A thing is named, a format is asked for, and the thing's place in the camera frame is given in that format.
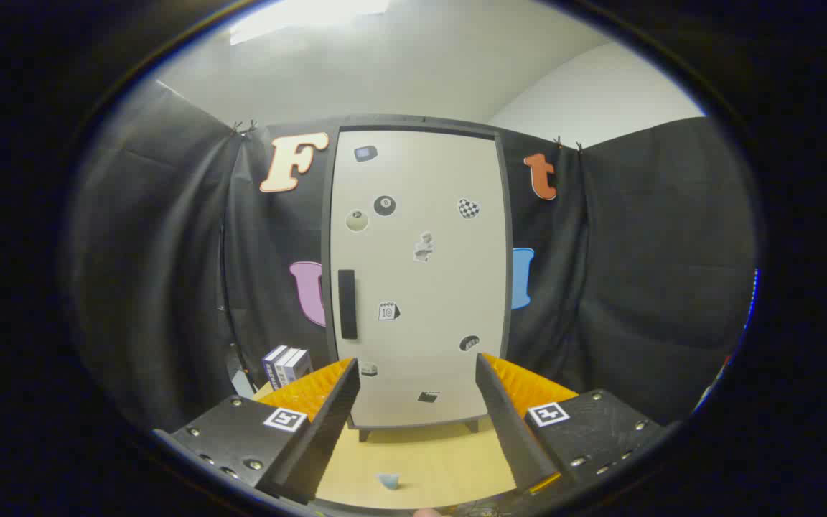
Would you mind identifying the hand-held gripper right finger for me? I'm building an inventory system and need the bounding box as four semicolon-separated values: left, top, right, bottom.
475;353;665;496

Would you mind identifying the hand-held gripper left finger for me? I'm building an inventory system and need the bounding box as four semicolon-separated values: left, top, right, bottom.
154;358;361;505

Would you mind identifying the black door handle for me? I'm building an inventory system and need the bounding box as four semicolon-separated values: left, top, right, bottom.
338;270;358;340

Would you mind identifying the white cabinet door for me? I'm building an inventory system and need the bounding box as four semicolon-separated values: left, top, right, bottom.
329;129;508;429

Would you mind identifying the purple spine book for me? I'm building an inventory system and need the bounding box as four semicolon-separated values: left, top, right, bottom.
263;345;289;389

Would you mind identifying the black backdrop cloth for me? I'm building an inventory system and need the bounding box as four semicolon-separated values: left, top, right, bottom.
69;79;757;432

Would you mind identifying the grey cabinet body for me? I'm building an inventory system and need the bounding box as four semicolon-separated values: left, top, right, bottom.
320;115;515;442

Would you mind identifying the thin black hanging cable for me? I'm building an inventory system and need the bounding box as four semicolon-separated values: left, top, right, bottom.
219;223;253;376

